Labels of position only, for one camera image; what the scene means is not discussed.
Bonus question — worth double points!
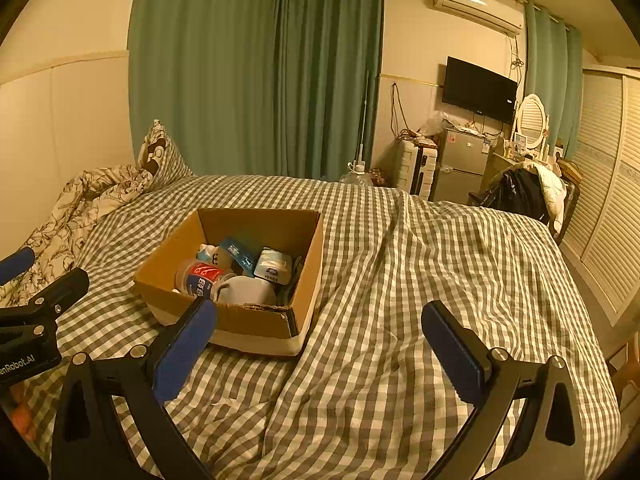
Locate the white louvered wardrobe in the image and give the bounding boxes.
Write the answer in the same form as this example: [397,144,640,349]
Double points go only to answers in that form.
[560,67,640,331]

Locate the small white bottle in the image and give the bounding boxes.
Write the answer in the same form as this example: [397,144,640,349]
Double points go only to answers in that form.
[197,244,233,272]

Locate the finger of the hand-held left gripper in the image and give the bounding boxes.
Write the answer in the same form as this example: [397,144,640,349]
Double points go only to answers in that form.
[0,267,90,331]
[0,247,37,286]

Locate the black wall television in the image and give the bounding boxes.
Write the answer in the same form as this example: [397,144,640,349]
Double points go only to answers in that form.
[441,56,519,123]

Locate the large water jug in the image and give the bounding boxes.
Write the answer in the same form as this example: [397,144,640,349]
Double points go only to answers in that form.
[340,160,376,187]

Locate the person's left hand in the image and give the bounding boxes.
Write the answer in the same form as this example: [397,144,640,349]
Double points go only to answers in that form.
[9,385,38,443]

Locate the white oval mirror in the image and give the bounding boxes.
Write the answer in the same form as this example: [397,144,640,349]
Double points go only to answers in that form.
[514,94,550,153]

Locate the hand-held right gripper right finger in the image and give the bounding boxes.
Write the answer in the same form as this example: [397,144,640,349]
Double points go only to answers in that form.
[421,300,593,480]

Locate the wooden stool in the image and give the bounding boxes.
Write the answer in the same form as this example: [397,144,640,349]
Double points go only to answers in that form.
[606,332,640,411]

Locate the cream dressing table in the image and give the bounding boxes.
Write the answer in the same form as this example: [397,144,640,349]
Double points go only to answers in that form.
[487,152,526,182]

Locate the grey checkered blanket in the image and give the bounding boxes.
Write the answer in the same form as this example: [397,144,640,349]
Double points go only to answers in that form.
[20,175,623,480]

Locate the white jacket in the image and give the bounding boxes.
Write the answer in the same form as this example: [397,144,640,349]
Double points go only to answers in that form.
[520,160,568,236]

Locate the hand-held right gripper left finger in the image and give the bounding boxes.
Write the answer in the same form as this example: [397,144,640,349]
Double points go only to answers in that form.
[50,297,218,480]

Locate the white air conditioner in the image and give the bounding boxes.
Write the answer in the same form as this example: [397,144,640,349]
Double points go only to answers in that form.
[431,0,525,36]

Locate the cardboard box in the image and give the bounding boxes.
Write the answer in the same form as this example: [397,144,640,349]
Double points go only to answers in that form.
[133,207,325,357]

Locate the clear plastic bag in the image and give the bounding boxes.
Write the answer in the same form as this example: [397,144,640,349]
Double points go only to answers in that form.
[419,110,447,137]

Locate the silver fridge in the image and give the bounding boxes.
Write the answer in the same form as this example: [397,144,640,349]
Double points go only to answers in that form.
[431,127,491,206]

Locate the white pole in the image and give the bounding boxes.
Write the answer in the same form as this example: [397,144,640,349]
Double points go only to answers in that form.
[356,70,373,171]

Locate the wide green curtain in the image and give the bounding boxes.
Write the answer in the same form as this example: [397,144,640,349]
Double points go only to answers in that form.
[274,0,386,181]
[128,0,281,178]

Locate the clear bottle with red label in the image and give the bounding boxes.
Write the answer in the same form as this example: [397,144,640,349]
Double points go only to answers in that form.
[175,259,237,301]

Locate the white suitcase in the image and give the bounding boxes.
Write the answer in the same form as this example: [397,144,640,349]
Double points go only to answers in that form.
[395,139,438,200]

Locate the wooden chair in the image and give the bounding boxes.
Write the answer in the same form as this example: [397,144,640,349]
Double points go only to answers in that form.
[552,157,583,246]

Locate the blue packet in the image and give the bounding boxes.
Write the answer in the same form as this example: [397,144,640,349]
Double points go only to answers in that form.
[220,237,261,273]

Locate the black bag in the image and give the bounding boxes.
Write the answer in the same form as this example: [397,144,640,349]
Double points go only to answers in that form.
[482,167,551,226]

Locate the hanging wall cables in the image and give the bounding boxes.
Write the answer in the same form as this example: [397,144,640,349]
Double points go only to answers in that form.
[390,82,408,136]

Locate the checkered pillow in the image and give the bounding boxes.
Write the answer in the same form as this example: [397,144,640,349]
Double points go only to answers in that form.
[136,119,195,193]

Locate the floral duvet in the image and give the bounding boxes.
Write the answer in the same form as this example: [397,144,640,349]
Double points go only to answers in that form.
[0,164,151,308]

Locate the white tissue packet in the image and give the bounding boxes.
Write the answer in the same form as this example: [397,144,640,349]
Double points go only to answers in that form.
[253,247,293,281]

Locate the narrow green curtain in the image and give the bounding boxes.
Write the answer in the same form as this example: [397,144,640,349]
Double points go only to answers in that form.
[524,2,583,158]

